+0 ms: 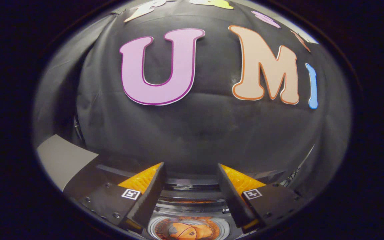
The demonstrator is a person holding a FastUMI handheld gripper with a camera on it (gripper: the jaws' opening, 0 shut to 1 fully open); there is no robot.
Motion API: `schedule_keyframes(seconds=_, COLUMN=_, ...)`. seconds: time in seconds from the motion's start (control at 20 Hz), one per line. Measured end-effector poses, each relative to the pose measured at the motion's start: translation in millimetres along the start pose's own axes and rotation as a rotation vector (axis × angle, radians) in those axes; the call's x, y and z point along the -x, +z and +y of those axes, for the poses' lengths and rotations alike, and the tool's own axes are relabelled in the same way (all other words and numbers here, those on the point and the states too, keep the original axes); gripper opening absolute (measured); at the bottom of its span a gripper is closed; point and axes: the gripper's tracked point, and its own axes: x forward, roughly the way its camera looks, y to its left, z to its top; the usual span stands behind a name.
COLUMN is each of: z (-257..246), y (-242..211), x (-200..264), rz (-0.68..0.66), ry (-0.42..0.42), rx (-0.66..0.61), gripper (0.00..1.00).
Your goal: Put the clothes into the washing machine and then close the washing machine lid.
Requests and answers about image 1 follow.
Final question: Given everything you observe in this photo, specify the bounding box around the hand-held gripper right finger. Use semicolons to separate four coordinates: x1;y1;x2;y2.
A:
217;163;307;234

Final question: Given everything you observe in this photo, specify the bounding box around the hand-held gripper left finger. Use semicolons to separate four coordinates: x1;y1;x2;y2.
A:
74;162;166;234

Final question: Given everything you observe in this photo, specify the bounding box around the grey washing machine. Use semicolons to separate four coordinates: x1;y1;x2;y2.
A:
145;180;249;240

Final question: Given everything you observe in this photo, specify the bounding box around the orange polo shirt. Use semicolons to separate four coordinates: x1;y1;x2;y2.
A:
167;222;212;240

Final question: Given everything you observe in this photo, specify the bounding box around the black backdrop cloth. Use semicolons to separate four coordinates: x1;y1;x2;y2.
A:
34;0;352;187

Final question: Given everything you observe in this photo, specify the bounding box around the cabinet with white door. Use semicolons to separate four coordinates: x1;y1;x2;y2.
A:
37;134;119;197

